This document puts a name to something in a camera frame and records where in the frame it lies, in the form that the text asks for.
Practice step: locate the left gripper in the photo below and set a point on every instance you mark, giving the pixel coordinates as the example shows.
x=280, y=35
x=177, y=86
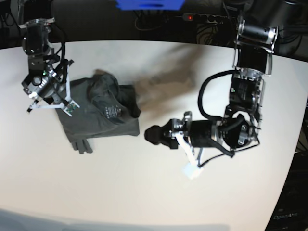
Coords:
x=192, y=136

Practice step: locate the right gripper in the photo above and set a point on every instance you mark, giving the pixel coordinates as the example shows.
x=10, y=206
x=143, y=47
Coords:
x=48, y=87

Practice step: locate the dark grey T-shirt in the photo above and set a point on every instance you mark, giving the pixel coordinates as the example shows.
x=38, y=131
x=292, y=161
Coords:
x=106, y=109

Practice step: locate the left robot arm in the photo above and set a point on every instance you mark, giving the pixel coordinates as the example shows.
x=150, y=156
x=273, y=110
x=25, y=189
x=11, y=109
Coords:
x=237, y=130

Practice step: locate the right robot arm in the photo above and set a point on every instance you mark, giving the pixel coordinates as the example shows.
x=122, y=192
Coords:
x=36, y=17

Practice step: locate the blue plastic bin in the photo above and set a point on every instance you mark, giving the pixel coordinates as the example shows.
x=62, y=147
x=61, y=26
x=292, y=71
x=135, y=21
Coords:
x=129, y=5

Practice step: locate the black power strip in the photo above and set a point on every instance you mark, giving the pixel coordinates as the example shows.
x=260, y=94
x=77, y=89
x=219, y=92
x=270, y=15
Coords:
x=205, y=18

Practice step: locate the black OpenArm base box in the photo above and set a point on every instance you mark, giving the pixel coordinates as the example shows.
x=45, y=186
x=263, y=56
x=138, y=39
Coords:
x=291, y=210

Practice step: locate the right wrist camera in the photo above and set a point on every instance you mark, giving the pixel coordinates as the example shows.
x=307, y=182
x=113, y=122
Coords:
x=70, y=108

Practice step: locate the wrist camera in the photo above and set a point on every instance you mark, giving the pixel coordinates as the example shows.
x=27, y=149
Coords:
x=70, y=108
x=192, y=171

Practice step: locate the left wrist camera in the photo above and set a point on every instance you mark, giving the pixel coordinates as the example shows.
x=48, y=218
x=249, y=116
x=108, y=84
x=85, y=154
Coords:
x=192, y=171

